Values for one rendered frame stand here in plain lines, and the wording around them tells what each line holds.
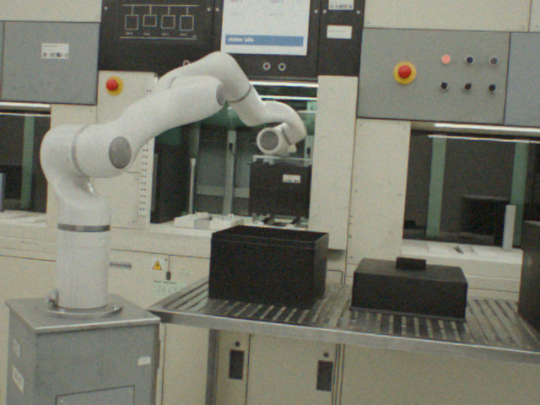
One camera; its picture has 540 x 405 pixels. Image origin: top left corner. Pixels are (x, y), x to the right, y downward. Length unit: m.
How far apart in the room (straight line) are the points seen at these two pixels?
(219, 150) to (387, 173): 1.20
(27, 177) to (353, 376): 1.62
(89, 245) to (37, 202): 1.46
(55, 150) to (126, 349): 0.47
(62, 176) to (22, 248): 0.94
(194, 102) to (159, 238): 0.67
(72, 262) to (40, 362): 0.22
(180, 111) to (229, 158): 1.34
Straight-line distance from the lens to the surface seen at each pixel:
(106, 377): 1.50
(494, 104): 2.08
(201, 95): 1.70
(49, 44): 2.41
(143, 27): 2.28
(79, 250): 1.50
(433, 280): 1.68
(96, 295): 1.53
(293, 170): 2.30
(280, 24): 2.15
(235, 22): 2.18
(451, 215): 2.52
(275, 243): 1.66
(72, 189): 1.53
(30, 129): 2.95
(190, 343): 2.25
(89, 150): 1.45
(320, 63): 2.10
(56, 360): 1.46
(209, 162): 3.09
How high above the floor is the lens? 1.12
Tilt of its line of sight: 3 degrees down
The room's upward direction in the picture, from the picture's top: 4 degrees clockwise
